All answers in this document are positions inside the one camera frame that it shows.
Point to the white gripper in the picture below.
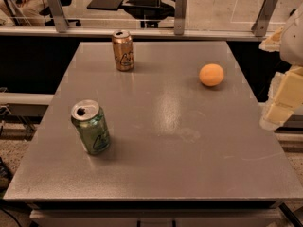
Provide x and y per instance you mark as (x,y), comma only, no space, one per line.
(293,43)

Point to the orange fruit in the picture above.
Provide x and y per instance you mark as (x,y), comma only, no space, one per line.
(211,75)

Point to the orange soda can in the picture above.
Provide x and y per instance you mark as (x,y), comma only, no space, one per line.
(123,50)

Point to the green soda can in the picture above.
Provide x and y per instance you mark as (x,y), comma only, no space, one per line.
(88,118)

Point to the black desk with chair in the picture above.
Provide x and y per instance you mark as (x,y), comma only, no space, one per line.
(149,12)

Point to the black office chair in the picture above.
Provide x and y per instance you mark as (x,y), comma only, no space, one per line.
(50,22)

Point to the seated person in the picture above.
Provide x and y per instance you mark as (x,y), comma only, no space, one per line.
(28,12)

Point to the grey side shelf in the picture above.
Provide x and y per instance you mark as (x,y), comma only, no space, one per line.
(26,104)

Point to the right metal bracket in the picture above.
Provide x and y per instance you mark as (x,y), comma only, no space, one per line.
(260,26)

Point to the metal bracket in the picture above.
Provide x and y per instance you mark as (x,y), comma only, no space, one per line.
(260,26)
(180,16)
(60,21)

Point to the grey metal rail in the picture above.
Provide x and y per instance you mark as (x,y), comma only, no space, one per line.
(165,34)

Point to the middle metal bracket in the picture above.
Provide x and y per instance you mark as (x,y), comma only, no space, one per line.
(180,16)

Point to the left metal bracket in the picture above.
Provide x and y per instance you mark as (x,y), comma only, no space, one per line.
(60,21)

